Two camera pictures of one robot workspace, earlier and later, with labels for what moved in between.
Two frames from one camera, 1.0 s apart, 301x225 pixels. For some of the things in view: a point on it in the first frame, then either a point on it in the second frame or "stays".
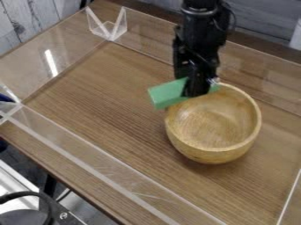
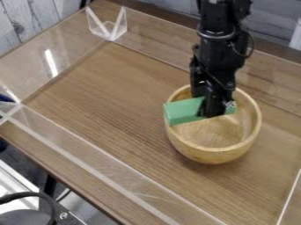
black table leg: x=51 y=185 stays
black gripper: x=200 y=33 → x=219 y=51
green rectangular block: x=170 y=92 → x=183 y=109
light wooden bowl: x=212 y=127 stays
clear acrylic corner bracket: x=107 y=30 stays
